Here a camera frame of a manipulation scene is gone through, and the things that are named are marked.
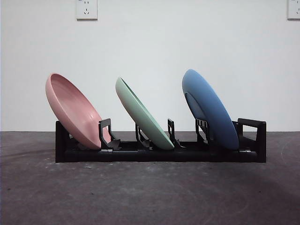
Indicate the light green round plate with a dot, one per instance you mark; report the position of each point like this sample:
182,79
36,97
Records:
140,117

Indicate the blue round plate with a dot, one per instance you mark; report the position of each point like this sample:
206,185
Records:
211,105

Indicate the pink round plate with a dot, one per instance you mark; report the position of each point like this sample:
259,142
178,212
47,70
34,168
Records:
70,105

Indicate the black plastic dish rack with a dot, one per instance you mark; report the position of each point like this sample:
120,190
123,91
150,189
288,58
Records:
164,157

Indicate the white wall socket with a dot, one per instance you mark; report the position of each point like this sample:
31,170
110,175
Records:
86,10
294,9

